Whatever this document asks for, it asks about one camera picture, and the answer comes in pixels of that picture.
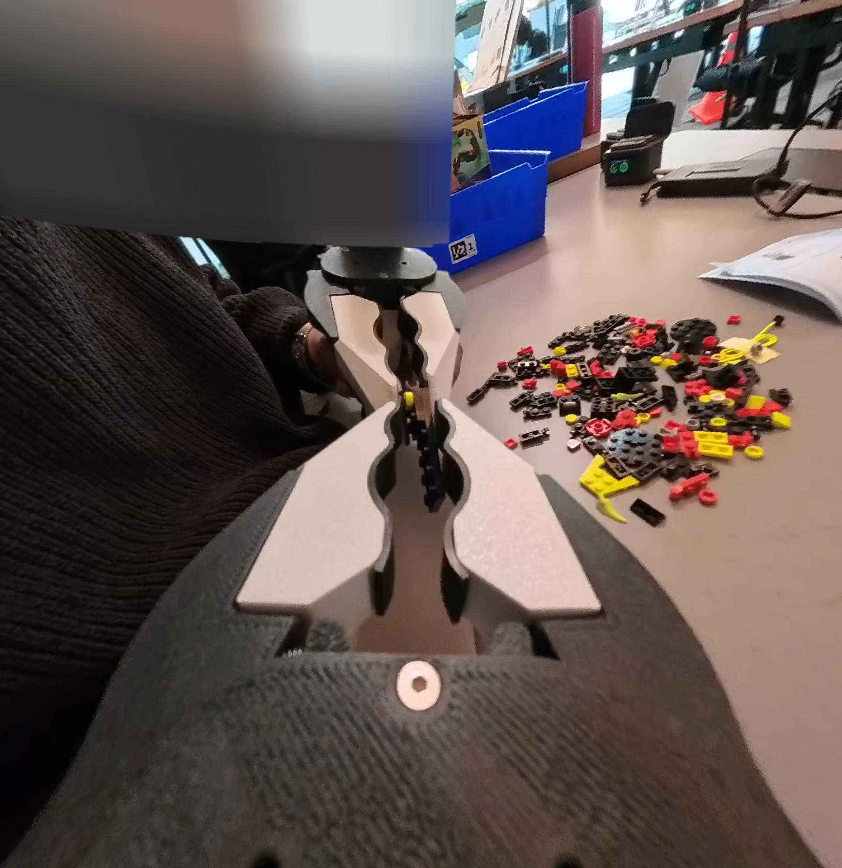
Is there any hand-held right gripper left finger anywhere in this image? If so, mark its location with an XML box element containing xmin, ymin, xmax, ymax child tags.
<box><xmin>236</xmin><ymin>400</ymin><xmax>405</xmax><ymax>652</ymax></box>

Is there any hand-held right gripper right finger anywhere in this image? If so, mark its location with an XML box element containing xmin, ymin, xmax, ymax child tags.
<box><xmin>435</xmin><ymin>399</ymin><xmax>603</xmax><ymax>655</ymax></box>

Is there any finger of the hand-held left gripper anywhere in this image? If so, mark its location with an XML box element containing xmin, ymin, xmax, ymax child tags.
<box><xmin>328</xmin><ymin>293</ymin><xmax>412</xmax><ymax>416</ymax></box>
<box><xmin>399</xmin><ymin>288</ymin><xmax>464</xmax><ymax>401</ymax></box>

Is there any black lego assembly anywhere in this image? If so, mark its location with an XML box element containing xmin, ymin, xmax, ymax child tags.
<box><xmin>399</xmin><ymin>388</ymin><xmax>452</xmax><ymax>514</ymax></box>

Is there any pile of lego pieces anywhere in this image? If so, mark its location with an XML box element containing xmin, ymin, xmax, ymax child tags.
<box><xmin>465</xmin><ymin>312</ymin><xmax>795</xmax><ymax>526</ymax></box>

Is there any lego instruction booklet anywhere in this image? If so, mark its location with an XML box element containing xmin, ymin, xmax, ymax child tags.
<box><xmin>698</xmin><ymin>227</ymin><xmax>842</xmax><ymax>328</ymax></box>

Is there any person's left hand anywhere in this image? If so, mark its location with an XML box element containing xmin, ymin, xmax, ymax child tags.
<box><xmin>304</xmin><ymin>324</ymin><xmax>362</xmax><ymax>406</ymax></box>

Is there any blue plastic bin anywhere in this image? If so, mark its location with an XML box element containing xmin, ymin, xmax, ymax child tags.
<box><xmin>482</xmin><ymin>80</ymin><xmax>590</xmax><ymax>158</ymax></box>
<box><xmin>421</xmin><ymin>149</ymin><xmax>552</xmax><ymax>275</ymax></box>

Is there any printed picture card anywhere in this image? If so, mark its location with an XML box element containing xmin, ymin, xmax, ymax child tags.
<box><xmin>451</xmin><ymin>114</ymin><xmax>494</xmax><ymax>195</ymax></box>

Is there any cardboard box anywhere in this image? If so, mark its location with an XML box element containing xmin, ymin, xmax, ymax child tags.
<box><xmin>465</xmin><ymin>0</ymin><xmax>527</xmax><ymax>92</ymax></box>

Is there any black battery charger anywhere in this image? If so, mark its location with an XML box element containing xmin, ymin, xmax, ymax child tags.
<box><xmin>600</xmin><ymin>99</ymin><xmax>677</xmax><ymax>188</ymax></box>

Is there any flat black device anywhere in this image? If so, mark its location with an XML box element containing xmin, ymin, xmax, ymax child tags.
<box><xmin>641</xmin><ymin>148</ymin><xmax>783</xmax><ymax>203</ymax></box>

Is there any background workbench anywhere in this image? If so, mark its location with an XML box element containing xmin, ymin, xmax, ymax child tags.
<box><xmin>601</xmin><ymin>0</ymin><xmax>842</xmax><ymax>131</ymax></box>

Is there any yellow string with paper tag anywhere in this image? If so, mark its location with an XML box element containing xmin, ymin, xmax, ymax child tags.
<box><xmin>714</xmin><ymin>313</ymin><xmax>787</xmax><ymax>368</ymax></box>

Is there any black cable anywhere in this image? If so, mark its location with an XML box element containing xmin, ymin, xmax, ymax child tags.
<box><xmin>752</xmin><ymin>81</ymin><xmax>842</xmax><ymax>219</ymax></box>

